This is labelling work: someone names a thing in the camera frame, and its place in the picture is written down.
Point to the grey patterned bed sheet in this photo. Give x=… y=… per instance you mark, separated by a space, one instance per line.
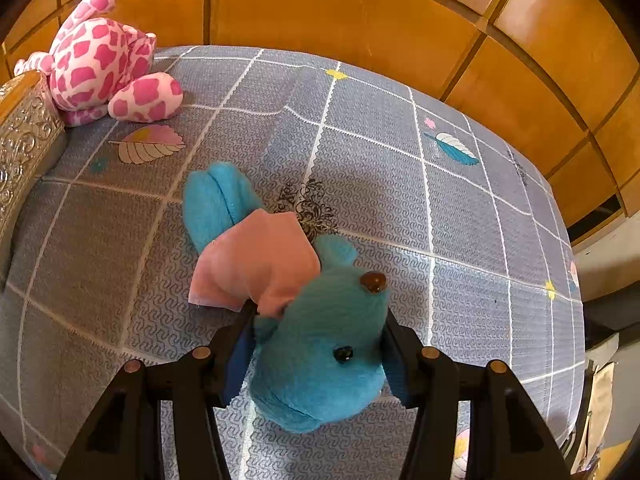
x=464 y=226

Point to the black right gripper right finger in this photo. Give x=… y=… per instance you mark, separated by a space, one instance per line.
x=509 y=439

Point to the blue plush teddy pink shirt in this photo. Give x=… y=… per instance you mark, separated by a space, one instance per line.
x=319 y=317

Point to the ornate silver gold box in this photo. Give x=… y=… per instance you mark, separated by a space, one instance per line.
x=33 y=138

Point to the pink white spotted plush toy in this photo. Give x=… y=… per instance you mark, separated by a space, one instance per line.
x=97 y=66

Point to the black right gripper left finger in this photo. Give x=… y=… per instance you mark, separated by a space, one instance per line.
x=121 y=438

